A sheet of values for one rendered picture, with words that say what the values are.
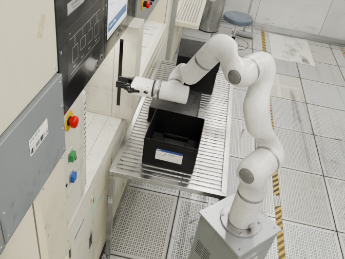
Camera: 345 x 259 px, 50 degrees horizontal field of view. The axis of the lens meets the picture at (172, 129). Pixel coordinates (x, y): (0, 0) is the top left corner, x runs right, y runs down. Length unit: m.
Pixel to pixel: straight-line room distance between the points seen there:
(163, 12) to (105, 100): 1.45
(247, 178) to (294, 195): 1.75
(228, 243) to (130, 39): 1.03
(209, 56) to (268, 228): 0.84
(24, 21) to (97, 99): 1.22
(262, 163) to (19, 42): 0.97
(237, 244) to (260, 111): 0.61
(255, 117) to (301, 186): 1.93
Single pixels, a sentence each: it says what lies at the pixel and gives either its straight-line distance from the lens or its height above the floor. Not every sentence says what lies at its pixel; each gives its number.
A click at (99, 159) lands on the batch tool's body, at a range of 1.79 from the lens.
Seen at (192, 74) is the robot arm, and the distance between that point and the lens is 1.54.
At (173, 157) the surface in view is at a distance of 1.86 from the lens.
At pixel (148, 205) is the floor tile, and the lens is 2.74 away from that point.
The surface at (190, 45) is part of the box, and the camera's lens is 2.62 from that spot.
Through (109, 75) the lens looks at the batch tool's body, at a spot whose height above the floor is 1.12.
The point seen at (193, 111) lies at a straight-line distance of 2.19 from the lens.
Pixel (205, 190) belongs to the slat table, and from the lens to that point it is 1.86.
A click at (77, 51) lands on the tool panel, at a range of 1.16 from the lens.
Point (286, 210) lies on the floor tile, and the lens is 3.03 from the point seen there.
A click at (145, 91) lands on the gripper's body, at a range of 1.68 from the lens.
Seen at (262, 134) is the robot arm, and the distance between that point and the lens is 1.45.
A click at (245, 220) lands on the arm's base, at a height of 0.83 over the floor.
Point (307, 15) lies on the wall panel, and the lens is 6.10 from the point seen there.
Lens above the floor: 2.08
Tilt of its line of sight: 37 degrees down
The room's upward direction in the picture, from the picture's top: 10 degrees clockwise
